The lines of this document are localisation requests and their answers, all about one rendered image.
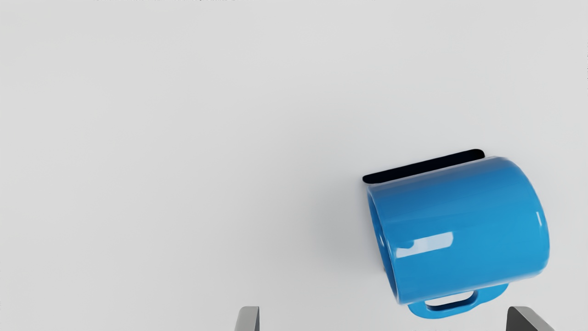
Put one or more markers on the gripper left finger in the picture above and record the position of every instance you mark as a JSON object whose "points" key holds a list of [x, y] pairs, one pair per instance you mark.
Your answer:
{"points": [[248, 320]]}

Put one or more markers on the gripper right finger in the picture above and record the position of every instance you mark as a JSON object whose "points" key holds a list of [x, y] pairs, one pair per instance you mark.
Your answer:
{"points": [[526, 322]]}

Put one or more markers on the blue glossy mug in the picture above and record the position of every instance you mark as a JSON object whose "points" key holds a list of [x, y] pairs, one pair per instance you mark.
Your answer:
{"points": [[464, 220]]}

